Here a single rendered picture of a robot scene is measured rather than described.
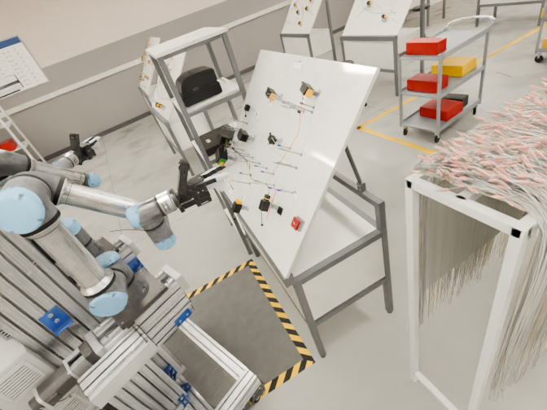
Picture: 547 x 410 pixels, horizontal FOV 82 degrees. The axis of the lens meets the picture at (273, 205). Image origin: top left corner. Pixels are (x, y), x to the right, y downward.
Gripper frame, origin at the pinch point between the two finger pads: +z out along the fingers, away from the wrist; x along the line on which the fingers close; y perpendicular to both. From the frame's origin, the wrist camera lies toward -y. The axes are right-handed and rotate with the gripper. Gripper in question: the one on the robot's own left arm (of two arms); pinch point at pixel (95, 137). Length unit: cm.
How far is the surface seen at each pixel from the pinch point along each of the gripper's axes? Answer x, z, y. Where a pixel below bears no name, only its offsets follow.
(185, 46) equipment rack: 42, 59, -31
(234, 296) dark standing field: 53, 1, 152
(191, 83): 36, 63, -7
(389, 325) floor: 176, -15, 135
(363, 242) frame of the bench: 156, -13, 57
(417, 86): 205, 240, 68
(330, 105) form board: 138, 4, -12
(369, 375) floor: 164, -49, 137
